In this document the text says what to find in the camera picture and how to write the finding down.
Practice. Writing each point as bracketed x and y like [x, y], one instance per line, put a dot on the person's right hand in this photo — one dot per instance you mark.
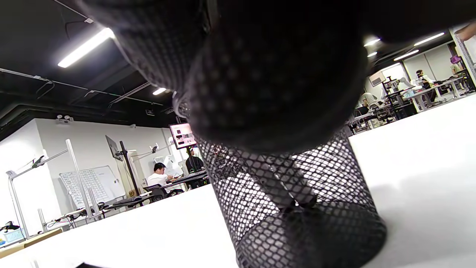
[279, 74]

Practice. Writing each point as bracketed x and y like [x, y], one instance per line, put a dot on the pink screen monitor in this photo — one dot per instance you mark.
[183, 136]

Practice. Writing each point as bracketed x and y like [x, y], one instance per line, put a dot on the black mesh pen holder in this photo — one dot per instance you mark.
[316, 230]

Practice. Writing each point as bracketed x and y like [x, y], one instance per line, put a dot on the whiteboard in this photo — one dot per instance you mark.
[93, 184]

